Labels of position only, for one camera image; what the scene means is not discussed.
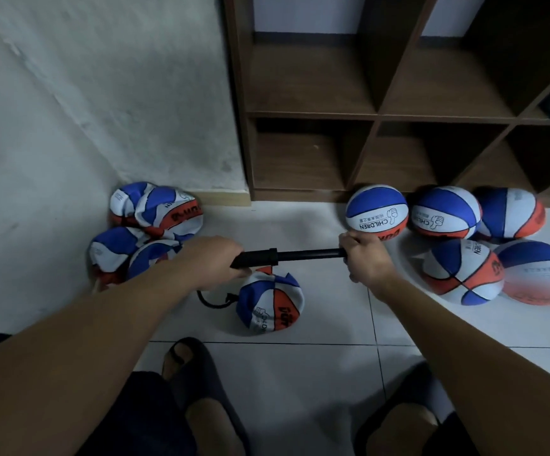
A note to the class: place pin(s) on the black sandal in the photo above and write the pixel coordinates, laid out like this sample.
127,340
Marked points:
199,370
413,389

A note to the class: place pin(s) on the person's right forearm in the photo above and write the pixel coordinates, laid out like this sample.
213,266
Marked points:
484,370

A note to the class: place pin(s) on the black hand pump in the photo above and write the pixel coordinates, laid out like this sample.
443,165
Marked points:
256,257

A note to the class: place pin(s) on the person's left hand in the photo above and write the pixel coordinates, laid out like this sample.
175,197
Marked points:
213,261

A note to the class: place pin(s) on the person's left forearm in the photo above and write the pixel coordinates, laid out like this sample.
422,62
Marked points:
61,370

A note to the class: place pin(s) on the brown wooden cubby shelf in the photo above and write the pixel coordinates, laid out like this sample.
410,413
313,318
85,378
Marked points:
308,85

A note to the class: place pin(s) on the person's left foot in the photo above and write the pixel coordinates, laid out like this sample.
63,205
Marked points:
213,427

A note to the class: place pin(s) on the person's right hand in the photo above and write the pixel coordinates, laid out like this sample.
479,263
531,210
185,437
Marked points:
370,261

